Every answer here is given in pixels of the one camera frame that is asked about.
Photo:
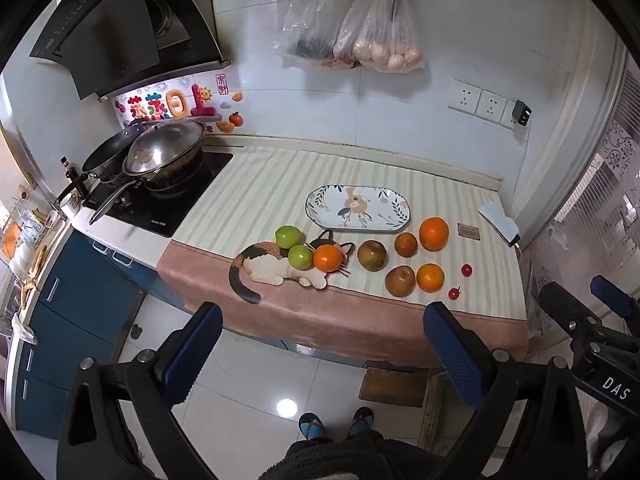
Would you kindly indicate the frosted glass door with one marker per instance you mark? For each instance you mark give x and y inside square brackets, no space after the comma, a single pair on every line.
[600,200]

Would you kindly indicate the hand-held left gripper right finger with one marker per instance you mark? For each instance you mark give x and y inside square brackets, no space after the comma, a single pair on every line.
[450,355]

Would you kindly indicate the green apple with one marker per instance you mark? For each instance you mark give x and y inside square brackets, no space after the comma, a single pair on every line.
[289,236]
[300,256]

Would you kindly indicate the cherry tomato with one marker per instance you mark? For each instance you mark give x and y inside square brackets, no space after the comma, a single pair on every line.
[454,293]
[466,270]

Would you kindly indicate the black induction cooktop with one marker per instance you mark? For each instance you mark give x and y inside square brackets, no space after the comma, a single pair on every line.
[160,210]

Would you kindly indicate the black range hood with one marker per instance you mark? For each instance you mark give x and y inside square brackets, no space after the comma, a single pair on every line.
[115,35]

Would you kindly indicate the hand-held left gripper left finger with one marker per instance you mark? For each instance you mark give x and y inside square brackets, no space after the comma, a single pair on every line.
[200,345]

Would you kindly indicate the large orange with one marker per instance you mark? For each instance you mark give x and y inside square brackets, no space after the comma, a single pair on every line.
[434,233]

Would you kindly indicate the black plug charger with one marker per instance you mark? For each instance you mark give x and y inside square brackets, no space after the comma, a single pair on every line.
[521,113]

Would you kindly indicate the white wall outlet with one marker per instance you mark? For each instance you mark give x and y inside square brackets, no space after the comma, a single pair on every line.
[491,107]
[465,96]

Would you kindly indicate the plastic bag of eggs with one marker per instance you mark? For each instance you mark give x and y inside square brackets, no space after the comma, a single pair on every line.
[385,35]

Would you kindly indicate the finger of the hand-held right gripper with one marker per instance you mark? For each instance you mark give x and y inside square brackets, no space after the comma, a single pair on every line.
[560,300]
[609,291]

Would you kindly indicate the steel wok with lid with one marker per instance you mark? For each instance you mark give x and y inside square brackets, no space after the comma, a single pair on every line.
[165,145]

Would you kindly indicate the striped cat print tablecloth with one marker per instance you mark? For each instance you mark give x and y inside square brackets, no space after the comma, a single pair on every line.
[260,195]

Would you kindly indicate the wooden stool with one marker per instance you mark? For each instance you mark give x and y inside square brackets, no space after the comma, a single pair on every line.
[395,387]

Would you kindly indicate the plastic bag with dark contents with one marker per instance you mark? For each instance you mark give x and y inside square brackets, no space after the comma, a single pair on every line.
[312,25]

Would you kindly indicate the black frying pan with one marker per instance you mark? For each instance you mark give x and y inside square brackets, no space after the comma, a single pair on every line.
[107,157]

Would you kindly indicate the person's right forearm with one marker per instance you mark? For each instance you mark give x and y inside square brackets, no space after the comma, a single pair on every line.
[612,440]

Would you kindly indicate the person's dark fleece clothing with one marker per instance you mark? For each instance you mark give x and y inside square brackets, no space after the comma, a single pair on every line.
[345,460]

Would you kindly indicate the white folded towel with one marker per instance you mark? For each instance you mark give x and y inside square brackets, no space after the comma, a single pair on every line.
[497,220]

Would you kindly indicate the blue kitchen cabinet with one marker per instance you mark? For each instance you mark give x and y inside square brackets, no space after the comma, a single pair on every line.
[75,310]

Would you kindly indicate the dark sauce bottle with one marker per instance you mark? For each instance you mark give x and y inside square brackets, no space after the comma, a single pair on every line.
[70,177]

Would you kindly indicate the small dark orange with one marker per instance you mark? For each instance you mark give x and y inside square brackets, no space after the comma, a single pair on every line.
[406,244]

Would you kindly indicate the floral oval plate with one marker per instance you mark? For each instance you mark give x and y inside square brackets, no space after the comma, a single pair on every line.
[357,207]

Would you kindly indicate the blue striped slipper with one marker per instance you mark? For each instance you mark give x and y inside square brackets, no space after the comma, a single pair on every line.
[312,426]
[361,421]

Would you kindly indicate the colourful wall stickers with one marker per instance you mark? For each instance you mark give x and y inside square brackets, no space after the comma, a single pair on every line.
[165,105]

